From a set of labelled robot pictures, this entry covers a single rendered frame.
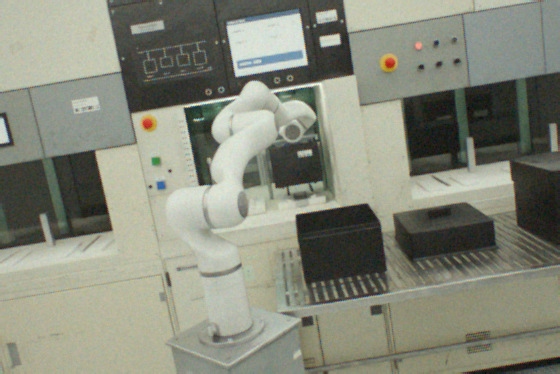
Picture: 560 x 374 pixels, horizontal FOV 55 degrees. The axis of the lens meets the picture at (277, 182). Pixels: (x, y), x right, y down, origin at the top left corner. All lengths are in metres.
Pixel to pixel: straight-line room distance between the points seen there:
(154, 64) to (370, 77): 0.83
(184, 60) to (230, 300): 1.02
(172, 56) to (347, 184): 0.84
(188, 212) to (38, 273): 1.13
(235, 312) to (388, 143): 1.01
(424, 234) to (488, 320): 0.76
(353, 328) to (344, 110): 0.92
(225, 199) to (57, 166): 1.51
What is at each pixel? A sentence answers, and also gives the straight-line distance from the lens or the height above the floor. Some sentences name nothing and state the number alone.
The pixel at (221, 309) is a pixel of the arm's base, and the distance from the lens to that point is 1.52.
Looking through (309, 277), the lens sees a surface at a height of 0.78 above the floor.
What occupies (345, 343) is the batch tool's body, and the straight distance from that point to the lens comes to 2.42.
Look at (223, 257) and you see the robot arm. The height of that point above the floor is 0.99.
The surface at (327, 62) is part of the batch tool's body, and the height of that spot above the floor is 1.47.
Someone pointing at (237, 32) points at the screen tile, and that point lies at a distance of 2.14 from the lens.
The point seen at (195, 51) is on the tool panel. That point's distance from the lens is 2.15.
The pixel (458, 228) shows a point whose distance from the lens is 1.91.
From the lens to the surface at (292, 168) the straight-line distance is 2.36.
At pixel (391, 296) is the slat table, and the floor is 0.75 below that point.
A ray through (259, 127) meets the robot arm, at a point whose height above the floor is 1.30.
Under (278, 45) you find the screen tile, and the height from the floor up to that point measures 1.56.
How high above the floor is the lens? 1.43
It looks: 10 degrees down
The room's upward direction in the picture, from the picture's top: 10 degrees counter-clockwise
